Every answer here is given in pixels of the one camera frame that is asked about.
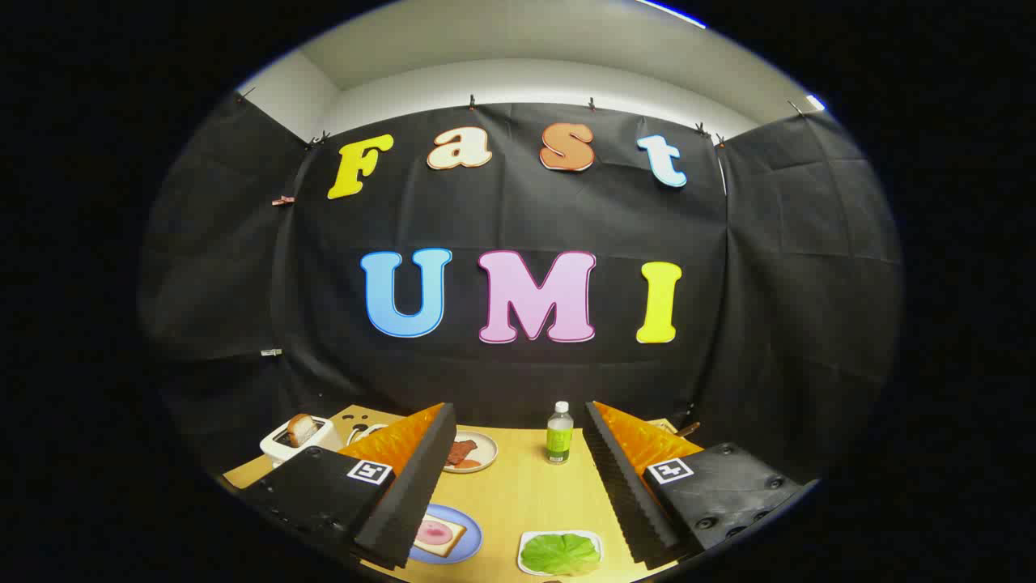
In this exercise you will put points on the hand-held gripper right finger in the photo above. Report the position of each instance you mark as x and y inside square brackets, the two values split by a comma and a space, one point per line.
[627, 494]

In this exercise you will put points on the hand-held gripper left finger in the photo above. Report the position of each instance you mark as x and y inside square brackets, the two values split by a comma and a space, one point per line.
[409, 494]

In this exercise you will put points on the green lettuce leaf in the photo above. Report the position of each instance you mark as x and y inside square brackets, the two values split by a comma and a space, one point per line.
[560, 554]

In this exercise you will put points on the toasted bread slice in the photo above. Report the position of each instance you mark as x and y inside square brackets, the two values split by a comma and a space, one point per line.
[301, 429]

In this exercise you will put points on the pink ham slice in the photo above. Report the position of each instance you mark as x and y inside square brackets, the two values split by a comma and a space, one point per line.
[433, 533]

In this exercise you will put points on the brown meat slice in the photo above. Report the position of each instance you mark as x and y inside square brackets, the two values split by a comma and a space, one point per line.
[466, 449]
[451, 457]

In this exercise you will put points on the bread slice with ham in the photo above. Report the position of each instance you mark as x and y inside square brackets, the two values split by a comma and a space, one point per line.
[455, 530]

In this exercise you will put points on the blue plate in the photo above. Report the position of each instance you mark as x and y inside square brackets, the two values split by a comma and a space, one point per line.
[471, 536]

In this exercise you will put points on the white divided dish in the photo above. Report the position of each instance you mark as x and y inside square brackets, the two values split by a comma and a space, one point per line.
[360, 429]

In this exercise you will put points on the round white plate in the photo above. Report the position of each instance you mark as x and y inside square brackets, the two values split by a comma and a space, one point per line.
[484, 452]

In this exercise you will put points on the green label water bottle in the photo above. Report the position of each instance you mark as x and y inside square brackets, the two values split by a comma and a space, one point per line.
[558, 441]

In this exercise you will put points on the white toaster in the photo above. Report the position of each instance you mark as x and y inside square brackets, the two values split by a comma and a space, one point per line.
[312, 444]

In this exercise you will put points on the square white plate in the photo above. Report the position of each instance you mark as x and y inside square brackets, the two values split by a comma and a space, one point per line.
[524, 559]

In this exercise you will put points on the black backdrop cloth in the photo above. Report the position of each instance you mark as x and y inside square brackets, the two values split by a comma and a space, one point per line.
[518, 219]

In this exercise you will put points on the ceiling light strip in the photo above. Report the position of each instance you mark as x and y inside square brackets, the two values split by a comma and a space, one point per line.
[672, 13]

